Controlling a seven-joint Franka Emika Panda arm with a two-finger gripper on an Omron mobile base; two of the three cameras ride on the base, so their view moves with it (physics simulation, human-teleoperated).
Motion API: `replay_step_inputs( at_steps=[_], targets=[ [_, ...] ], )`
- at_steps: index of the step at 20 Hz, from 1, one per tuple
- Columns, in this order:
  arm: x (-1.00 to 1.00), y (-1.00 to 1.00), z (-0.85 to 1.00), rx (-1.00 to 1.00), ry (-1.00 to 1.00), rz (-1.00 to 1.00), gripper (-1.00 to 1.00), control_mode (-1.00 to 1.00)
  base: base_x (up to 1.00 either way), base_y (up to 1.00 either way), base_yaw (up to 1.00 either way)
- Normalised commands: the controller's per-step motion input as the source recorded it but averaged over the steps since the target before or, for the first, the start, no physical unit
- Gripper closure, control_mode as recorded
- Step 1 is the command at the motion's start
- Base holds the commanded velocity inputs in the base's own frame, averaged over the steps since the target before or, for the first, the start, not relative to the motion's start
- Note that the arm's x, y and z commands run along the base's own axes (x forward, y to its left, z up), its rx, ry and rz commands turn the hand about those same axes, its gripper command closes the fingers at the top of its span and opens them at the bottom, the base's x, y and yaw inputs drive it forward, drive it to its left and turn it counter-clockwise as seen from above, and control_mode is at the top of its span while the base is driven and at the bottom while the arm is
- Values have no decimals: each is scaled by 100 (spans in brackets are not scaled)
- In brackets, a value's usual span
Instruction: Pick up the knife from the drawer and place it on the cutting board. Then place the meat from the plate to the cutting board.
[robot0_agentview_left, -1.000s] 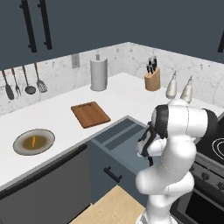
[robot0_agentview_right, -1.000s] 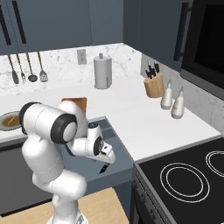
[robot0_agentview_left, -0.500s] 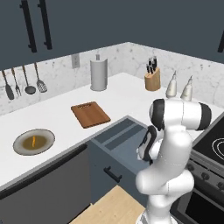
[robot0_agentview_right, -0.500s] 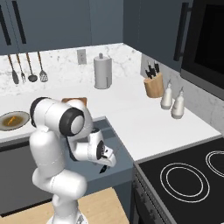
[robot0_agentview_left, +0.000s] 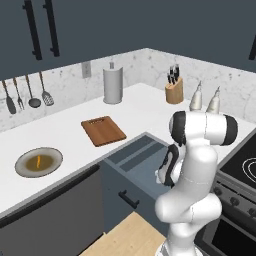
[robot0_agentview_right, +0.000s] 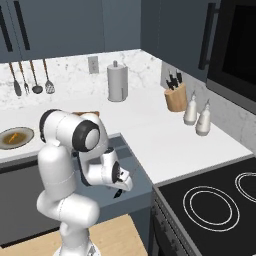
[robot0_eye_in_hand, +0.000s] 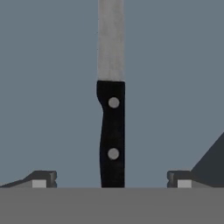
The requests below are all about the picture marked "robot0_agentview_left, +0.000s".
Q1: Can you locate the brown wooden cutting board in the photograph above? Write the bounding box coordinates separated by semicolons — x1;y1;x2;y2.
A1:
80;115;128;148

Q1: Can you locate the pale slim bottle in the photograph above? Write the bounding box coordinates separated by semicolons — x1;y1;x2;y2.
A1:
188;80;204;113
205;85;222;115

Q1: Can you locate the hanging slotted spatula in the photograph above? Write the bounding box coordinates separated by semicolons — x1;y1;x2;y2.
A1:
37;71;55;107

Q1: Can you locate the grey wall socket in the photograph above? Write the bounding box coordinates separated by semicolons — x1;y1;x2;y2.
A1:
81;61;92;80

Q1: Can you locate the hanging dark ladle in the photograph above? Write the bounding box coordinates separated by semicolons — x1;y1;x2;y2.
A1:
24;74;42;109

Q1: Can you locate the grey paper towel holder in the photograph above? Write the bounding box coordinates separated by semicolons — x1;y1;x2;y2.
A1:
102;61;124;105

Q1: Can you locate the hanging dark solid spatula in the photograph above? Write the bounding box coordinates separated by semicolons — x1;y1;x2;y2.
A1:
1;79;17;116

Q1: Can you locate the grey round plate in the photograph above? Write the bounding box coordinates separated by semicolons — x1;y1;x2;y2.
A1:
14;146;64;179

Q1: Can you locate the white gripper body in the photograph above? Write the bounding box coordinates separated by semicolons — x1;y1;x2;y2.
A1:
154;166;169;186

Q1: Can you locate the black drawer handle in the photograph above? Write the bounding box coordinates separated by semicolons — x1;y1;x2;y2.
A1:
118;189;141;210

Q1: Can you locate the dark grey dishwasher front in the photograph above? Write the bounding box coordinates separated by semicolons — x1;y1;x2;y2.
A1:
0;164;105;256

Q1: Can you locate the hanging meat fork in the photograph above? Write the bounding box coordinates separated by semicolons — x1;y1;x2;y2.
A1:
12;77;26;111

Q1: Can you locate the dark blue wall cupboard run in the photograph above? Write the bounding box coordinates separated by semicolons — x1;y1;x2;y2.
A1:
145;0;256;74
0;0;149;82

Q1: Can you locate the black long cupboard handle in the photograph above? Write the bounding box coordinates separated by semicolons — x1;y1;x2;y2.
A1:
248;33;256;62
22;0;43;61
42;0;61;58

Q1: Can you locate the black and steel stove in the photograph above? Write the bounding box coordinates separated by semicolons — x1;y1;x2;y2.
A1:
194;127;256;256

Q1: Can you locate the wooden knife block with knives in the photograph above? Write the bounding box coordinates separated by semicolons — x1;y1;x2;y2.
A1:
164;64;185;105

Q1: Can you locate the blue-grey open drawer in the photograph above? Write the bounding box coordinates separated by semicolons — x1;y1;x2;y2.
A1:
102;131;173;236

